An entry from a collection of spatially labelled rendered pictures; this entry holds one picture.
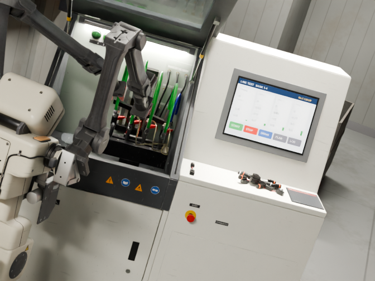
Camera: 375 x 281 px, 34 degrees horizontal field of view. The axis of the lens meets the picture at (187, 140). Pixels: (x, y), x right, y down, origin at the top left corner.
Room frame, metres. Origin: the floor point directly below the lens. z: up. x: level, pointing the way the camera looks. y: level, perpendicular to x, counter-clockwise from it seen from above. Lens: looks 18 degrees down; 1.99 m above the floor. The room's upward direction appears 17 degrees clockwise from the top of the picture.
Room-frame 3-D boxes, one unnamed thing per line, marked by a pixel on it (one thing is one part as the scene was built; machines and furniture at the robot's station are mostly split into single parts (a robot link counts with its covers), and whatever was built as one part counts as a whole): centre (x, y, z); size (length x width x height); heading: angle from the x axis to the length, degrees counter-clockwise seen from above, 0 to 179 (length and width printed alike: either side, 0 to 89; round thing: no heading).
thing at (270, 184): (2.68, -0.39, 1.01); 0.23 x 0.11 x 0.06; 96
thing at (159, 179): (2.51, 0.34, 0.87); 0.62 x 0.04 x 0.16; 96
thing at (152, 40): (3.01, 0.39, 1.43); 0.54 x 0.03 x 0.02; 96
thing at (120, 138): (2.76, 0.24, 0.91); 0.34 x 0.10 x 0.15; 96
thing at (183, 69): (3.04, 0.15, 1.20); 0.13 x 0.03 x 0.31; 96
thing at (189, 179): (2.68, -0.35, 0.96); 0.70 x 0.22 x 0.03; 96
